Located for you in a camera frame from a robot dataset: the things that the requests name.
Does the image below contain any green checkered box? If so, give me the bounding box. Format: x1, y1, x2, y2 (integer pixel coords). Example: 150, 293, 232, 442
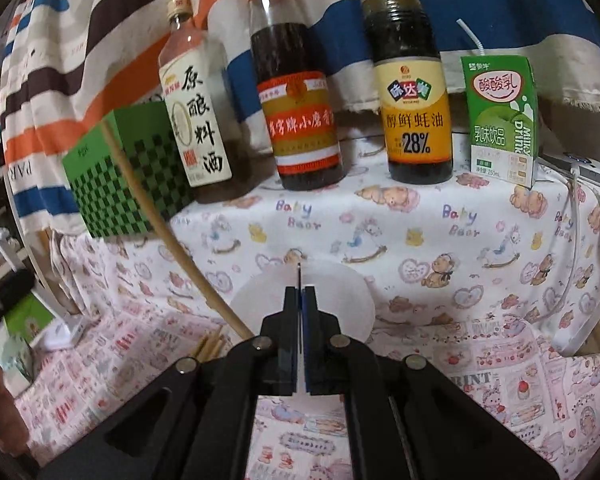
61, 101, 196, 240

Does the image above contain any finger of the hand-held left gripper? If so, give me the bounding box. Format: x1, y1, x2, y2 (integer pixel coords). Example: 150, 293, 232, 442
0, 269, 37, 323

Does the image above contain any teal packet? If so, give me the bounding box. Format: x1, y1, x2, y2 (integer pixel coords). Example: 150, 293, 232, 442
0, 339, 35, 382

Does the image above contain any white drinking straw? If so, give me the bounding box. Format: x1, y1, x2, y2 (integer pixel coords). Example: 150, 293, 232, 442
456, 19, 486, 57

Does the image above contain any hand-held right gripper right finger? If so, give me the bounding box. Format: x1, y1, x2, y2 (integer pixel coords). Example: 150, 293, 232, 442
302, 285, 561, 480

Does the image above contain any white bear print cloth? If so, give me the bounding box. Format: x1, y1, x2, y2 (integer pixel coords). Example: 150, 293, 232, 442
50, 130, 600, 356

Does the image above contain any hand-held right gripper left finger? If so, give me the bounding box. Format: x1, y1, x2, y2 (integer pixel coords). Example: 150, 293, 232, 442
40, 286, 299, 480

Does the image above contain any green and white carton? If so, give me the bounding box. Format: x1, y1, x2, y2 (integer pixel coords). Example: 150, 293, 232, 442
4, 294, 57, 347

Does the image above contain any grey power bank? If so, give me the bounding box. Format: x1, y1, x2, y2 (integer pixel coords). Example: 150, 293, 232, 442
537, 152, 600, 186

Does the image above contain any white charging cable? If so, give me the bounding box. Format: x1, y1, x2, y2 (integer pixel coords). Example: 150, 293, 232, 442
550, 167, 583, 346

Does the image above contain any translucent plastic cup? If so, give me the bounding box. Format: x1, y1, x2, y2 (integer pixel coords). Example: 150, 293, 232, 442
228, 258, 376, 346

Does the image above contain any clear cooking wine bottle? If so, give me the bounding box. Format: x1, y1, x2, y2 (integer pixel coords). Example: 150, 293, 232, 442
158, 0, 241, 206

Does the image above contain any yellow label oyster sauce bottle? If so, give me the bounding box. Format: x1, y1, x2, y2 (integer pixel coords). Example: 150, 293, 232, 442
355, 0, 455, 185

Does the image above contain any green milk drink carton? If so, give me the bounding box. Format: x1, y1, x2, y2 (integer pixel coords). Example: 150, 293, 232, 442
461, 55, 539, 190

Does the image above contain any pink strawberry print cloth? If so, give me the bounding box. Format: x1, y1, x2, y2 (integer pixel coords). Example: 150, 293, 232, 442
10, 305, 600, 480

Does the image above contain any wooden chopstick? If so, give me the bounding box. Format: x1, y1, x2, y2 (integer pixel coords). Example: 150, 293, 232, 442
101, 121, 256, 339

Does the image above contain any red cap sesame oil bottle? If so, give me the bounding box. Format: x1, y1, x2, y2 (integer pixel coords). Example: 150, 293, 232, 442
244, 0, 346, 192

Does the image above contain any striped backdrop cloth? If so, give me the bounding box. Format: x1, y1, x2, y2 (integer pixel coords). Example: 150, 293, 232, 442
0, 0, 600, 233

